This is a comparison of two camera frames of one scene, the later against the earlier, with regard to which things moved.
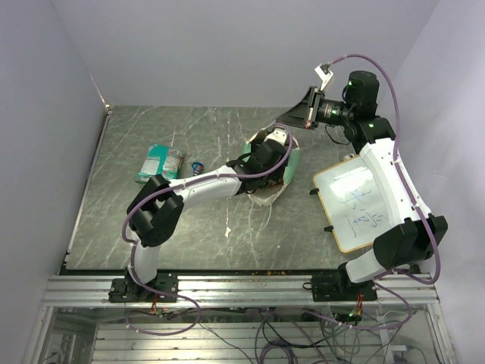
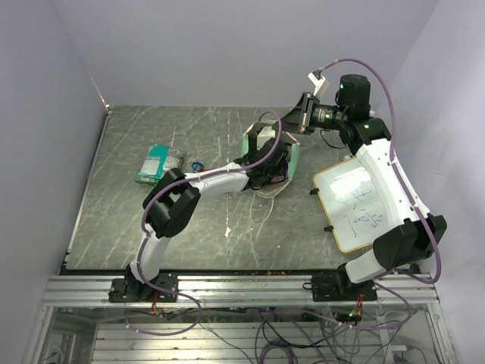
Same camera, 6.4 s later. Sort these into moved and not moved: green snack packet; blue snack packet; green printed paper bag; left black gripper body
Moved: green printed paper bag
Not moved: blue snack packet; green snack packet; left black gripper body
